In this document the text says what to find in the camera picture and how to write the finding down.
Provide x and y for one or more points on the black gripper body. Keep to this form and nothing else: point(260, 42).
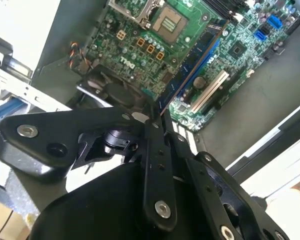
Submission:
point(102, 212)

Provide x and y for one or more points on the RAM stick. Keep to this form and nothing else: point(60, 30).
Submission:
point(187, 65)

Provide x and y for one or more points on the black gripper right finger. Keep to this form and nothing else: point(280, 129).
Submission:
point(202, 175)

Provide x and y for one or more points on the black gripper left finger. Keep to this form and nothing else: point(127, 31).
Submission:
point(52, 135)

